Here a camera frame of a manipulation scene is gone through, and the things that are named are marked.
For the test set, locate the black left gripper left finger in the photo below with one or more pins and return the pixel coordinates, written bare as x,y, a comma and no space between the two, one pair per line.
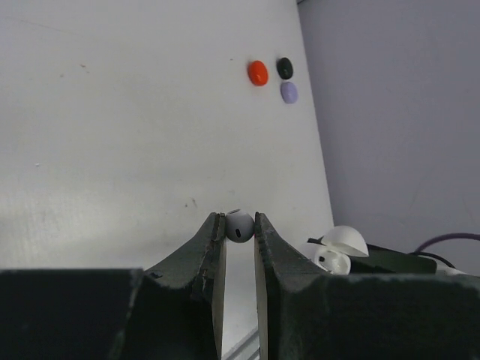
173,310

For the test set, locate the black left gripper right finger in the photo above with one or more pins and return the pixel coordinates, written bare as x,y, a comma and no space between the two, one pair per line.
306,313

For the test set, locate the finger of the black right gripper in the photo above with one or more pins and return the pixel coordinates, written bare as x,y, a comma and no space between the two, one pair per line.
385,261

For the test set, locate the white charging case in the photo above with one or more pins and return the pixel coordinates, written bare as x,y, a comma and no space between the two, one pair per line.
333,251

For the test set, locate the orange charging case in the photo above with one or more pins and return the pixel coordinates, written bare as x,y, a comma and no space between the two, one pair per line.
258,73

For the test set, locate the lilac charging case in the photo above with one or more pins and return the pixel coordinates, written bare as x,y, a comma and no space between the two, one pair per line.
289,92

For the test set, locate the black charging case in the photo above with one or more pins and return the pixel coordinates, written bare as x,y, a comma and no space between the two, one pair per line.
284,68

